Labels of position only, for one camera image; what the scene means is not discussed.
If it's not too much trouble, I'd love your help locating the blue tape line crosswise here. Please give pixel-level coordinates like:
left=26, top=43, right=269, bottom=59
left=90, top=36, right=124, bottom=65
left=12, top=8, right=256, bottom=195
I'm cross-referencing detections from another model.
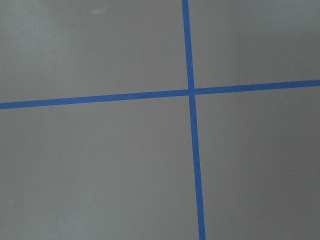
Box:
left=0, top=79, right=320, bottom=110

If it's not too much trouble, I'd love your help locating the blue tape line lengthwise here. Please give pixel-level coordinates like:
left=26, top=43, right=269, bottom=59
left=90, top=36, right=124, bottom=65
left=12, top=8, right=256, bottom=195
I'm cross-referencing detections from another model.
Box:
left=182, top=0, right=206, bottom=240

